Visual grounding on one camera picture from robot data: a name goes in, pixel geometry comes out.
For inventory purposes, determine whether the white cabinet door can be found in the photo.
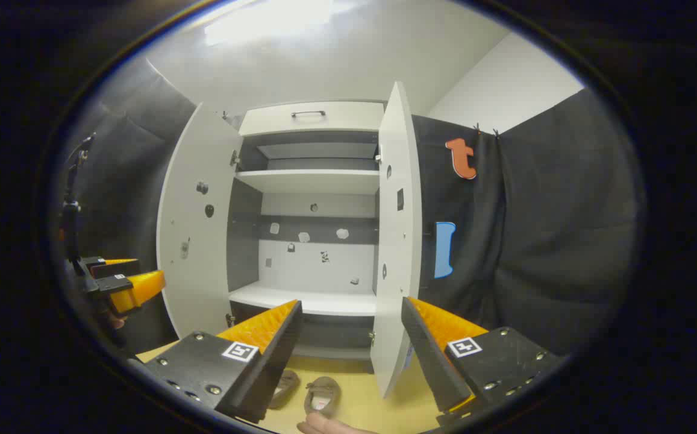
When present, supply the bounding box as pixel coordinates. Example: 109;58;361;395
156;102;245;339
370;81;435;400

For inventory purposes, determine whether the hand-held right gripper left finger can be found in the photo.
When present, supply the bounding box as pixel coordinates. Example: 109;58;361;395
142;300;304;424

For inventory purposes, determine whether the white cabinet drawer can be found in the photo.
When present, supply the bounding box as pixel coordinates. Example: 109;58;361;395
239;101;385;137

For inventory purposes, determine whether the white shoe cabinet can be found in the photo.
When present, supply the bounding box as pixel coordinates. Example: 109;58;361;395
226;101;386;361

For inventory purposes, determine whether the brown fuzzy shoe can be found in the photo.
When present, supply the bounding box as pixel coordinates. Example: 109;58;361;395
304;377;342;418
269;370;301;410

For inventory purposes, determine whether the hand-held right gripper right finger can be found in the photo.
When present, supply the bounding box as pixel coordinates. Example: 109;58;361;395
401;296;561;427

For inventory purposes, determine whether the black backdrop cloth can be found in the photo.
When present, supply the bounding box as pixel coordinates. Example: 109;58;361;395
53;57;647;357

